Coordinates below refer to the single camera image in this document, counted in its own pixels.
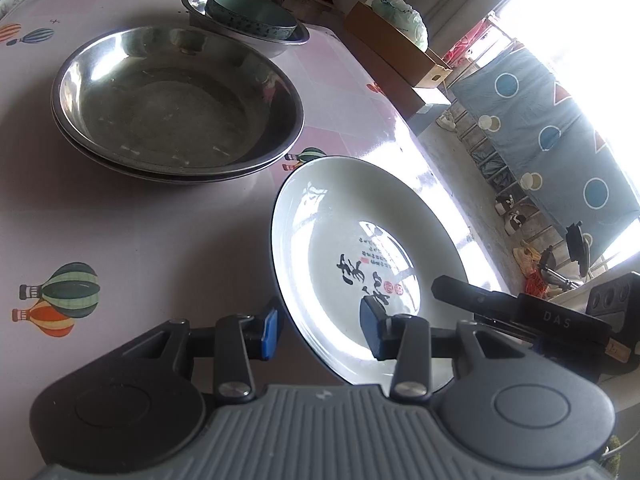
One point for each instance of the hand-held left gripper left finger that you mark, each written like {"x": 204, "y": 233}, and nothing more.
{"x": 270, "y": 332}

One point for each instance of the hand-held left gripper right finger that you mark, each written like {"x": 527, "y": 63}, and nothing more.
{"x": 372, "y": 330}

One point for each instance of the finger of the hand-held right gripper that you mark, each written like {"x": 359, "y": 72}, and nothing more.
{"x": 475, "y": 300}

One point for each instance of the white printed ceramic plate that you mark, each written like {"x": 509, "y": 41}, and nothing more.
{"x": 325, "y": 220}

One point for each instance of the large steel basin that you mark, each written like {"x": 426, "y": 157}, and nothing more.
{"x": 165, "y": 105}

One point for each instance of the teal ceramic bowl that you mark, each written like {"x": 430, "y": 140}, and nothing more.
{"x": 240, "y": 22}

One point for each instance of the steel bowl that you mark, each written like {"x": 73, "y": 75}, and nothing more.
{"x": 197, "y": 5}

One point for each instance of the red plastic bag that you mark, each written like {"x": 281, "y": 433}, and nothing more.
{"x": 537, "y": 282}

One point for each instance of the yellow plastic bag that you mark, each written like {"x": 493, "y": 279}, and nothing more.
{"x": 527, "y": 257}

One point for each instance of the black stand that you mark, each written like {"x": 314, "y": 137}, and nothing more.
{"x": 577, "y": 247}

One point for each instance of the black white shoe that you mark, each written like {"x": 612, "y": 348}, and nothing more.
{"x": 516, "y": 223}
{"x": 506, "y": 205}

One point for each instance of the metal drying rack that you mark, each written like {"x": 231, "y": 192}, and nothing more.
{"x": 480, "y": 155}

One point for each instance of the pink printed tablecloth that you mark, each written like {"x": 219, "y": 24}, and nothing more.
{"x": 150, "y": 240}

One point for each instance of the large steel plate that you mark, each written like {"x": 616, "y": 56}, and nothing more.
{"x": 150, "y": 178}

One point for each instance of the blue printed hanging cloth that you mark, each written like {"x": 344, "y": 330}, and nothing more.
{"x": 550, "y": 105}

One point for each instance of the red hanging cloth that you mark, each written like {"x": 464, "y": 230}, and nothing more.
{"x": 465, "y": 45}

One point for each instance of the open brown cardboard box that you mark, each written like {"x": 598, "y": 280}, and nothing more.
{"x": 385, "y": 45}

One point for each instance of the green plastic bag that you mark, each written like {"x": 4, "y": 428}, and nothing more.
{"x": 405, "y": 20}

